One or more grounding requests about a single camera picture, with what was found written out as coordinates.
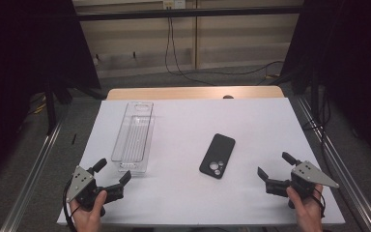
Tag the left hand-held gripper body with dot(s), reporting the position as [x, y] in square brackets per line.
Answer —
[83, 190]

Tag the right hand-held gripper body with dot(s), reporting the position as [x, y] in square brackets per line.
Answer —
[304, 180]

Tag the black phone case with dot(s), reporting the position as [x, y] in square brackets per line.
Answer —
[218, 154]

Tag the person's left hand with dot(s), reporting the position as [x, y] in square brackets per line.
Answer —
[88, 220]

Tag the person's right hand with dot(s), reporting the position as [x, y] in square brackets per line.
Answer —
[309, 216]

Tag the clear plastic tray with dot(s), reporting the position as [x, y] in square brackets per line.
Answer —
[146, 151]
[132, 135]

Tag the white table mat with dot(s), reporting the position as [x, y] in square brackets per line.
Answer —
[186, 199]

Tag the black stand leg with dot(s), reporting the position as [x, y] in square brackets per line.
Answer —
[50, 109]

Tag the wooden table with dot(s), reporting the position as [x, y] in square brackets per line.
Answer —
[174, 92]

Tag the black curtain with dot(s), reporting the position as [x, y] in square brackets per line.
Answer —
[354, 64]
[19, 64]

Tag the black horizontal bar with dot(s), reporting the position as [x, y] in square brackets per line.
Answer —
[186, 13]

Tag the metal floor rail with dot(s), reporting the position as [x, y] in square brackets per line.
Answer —
[348, 180]
[29, 187]

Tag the wall socket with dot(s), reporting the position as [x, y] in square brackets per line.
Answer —
[174, 4]

